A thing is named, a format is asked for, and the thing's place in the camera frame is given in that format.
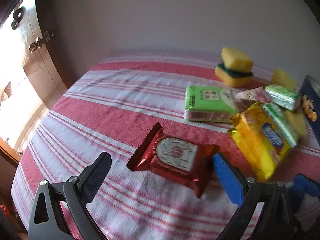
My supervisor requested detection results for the yellow cracker packet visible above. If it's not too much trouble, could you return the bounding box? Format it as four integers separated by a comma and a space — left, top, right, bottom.
227, 102, 291, 182

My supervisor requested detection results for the red white striped bedspread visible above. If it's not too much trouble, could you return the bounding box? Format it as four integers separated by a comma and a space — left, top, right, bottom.
11, 56, 319, 239

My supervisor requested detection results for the brass door knob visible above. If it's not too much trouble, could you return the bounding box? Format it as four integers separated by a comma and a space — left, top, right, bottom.
28, 37, 43, 53

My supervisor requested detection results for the brown wooden door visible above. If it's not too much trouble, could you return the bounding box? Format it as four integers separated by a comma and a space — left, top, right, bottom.
10, 0, 73, 153

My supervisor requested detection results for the yellow green sponge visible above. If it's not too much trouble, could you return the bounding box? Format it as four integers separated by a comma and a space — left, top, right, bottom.
215, 63, 253, 88

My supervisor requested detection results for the black door hook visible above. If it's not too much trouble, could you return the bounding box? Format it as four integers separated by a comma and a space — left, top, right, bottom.
11, 7, 26, 30

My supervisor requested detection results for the red foil snack packet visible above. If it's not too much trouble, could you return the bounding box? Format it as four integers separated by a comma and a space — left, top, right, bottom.
126, 122, 220, 198

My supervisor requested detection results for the pink floral snack packet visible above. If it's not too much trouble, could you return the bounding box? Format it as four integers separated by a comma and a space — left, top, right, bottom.
234, 86, 271, 109

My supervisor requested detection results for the green white tissue pack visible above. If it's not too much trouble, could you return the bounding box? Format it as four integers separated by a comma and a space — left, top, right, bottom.
265, 85, 302, 111
262, 102, 299, 148

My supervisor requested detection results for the blue cookie tin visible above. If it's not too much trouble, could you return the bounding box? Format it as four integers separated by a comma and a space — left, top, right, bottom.
299, 75, 320, 143

